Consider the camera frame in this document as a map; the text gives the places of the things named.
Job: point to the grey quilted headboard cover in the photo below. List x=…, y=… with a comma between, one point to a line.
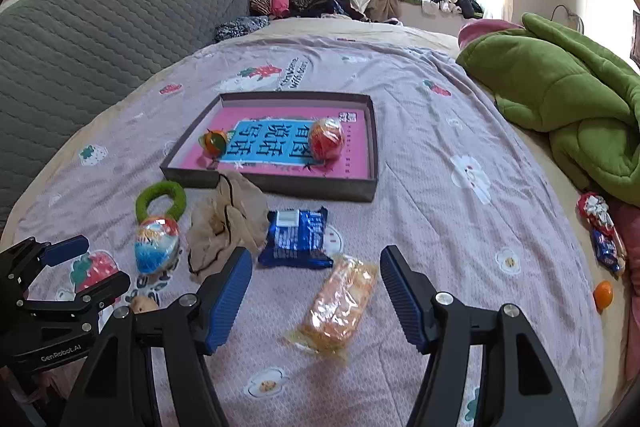
x=100, y=47

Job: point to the green fuzzy scrunchie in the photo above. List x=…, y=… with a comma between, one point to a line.
x=145, y=199

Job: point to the small orange fruit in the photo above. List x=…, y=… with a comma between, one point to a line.
x=603, y=294

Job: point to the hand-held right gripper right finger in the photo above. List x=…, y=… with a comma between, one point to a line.
x=400, y=297

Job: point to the pink pillow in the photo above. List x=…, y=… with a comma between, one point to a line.
x=480, y=29

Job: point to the dark patterned cloth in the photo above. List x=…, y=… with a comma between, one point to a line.
x=240, y=28

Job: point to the blue red toy egg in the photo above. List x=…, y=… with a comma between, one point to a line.
x=155, y=247

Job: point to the small blue snack packet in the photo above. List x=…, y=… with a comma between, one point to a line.
x=607, y=252

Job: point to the green quilt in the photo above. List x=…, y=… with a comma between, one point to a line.
x=560, y=82

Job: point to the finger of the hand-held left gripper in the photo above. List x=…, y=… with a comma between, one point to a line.
x=65, y=249
x=107, y=287

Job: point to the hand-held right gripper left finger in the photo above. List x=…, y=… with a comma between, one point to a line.
x=230, y=302

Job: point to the beige bed sheet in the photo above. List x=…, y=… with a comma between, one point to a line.
x=350, y=29

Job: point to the dark brown shallow box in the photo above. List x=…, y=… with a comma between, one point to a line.
x=320, y=189

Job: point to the orange red wrapped toy egg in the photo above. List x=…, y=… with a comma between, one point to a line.
x=326, y=139

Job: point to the brown walnut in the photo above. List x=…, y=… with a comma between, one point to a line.
x=142, y=304

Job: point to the tangerine with green leaves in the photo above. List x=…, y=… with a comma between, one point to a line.
x=216, y=143

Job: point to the pink printed blanket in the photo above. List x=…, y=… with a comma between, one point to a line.
x=425, y=232

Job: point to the orange clear snack packet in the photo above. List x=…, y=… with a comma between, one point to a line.
x=335, y=307

